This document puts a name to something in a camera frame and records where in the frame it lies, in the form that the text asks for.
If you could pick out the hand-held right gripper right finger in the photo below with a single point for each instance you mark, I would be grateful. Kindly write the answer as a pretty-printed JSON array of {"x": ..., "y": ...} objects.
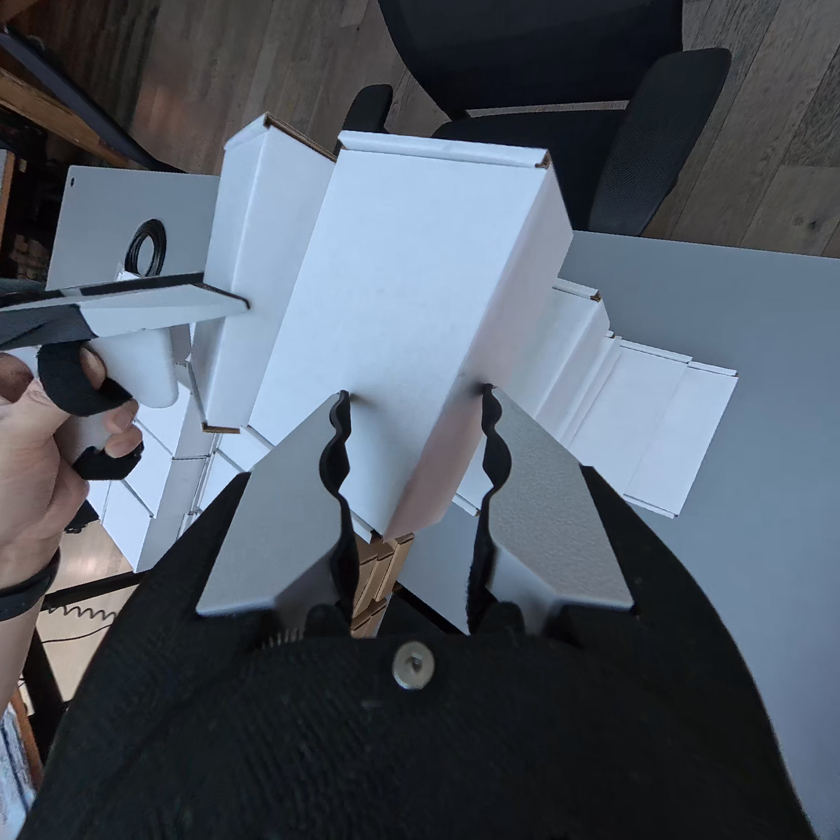
[{"x": 558, "y": 525}]

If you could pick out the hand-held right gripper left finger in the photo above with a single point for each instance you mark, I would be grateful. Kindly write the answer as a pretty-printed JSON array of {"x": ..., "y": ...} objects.
[{"x": 275, "y": 538}]

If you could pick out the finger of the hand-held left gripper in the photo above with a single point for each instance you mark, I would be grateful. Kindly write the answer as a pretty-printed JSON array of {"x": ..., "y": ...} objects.
[
  {"x": 144, "y": 281},
  {"x": 151, "y": 308}
]

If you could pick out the person's left forearm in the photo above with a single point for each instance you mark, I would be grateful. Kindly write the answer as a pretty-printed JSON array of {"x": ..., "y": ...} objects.
[{"x": 16, "y": 649}]

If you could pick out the person's left hand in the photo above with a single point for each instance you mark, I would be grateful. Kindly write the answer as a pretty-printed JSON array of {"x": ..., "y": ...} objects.
[{"x": 33, "y": 472}]

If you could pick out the stack of brown cardboard boxes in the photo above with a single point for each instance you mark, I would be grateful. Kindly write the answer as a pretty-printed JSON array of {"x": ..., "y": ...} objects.
[{"x": 377, "y": 577}]

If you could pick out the stack of white boxes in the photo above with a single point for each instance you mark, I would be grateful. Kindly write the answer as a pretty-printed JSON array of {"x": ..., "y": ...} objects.
[{"x": 164, "y": 459}]

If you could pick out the wooden table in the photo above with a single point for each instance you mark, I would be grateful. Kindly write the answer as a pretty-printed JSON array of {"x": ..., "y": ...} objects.
[{"x": 59, "y": 111}]

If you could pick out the black wristband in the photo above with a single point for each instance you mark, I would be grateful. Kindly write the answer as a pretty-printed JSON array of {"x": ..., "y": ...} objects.
[{"x": 26, "y": 590}]

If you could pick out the black office chair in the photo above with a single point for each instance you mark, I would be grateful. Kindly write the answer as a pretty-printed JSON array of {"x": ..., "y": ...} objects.
[{"x": 525, "y": 52}]

